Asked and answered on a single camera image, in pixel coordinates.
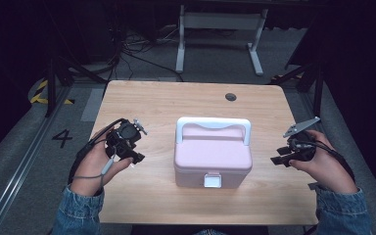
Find white metal stand frame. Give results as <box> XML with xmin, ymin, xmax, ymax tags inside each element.
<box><xmin>174</xmin><ymin>4</ymin><xmax>269</xmax><ymax>76</ymax></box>

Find black floor cables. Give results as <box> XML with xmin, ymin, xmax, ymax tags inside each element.
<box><xmin>111</xmin><ymin>28</ymin><xmax>184</xmax><ymax>82</ymax></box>

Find pink box with white handle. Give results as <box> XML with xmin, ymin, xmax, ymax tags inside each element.
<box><xmin>173</xmin><ymin>117</ymin><xmax>254</xmax><ymax>190</ymax></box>

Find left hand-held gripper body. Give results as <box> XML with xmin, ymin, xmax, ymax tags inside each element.
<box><xmin>106</xmin><ymin>117</ymin><xmax>149</xmax><ymax>161</ymax></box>

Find person's left hand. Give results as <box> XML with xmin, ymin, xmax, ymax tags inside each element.
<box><xmin>70</xmin><ymin>130</ymin><xmax>134</xmax><ymax>197</ymax></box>

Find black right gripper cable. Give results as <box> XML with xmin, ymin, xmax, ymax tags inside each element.
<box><xmin>290</xmin><ymin>138</ymin><xmax>356</xmax><ymax>182</ymax></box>

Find metal floor rail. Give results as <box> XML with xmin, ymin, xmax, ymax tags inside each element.
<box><xmin>0</xmin><ymin>87</ymin><xmax>72</xmax><ymax>235</ymax></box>

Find yellow and black floor tape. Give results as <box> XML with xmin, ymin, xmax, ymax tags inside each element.
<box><xmin>29</xmin><ymin>78</ymin><xmax>75</xmax><ymax>106</ymax></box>

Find black metal stand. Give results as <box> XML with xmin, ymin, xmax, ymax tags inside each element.
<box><xmin>43</xmin><ymin>55</ymin><xmax>107</xmax><ymax>118</ymax></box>
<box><xmin>270</xmin><ymin>62</ymin><xmax>326</xmax><ymax>118</ymax></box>

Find person's right hand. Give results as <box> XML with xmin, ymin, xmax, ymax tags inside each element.
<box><xmin>288</xmin><ymin>130</ymin><xmax>358</xmax><ymax>194</ymax></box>

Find grey cord with white piece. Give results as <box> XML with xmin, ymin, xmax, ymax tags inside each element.
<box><xmin>72</xmin><ymin>146</ymin><xmax>117</xmax><ymax>190</ymax></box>

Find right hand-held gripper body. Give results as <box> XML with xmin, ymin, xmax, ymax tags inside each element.
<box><xmin>282</xmin><ymin>117</ymin><xmax>321</xmax><ymax>163</ymax></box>

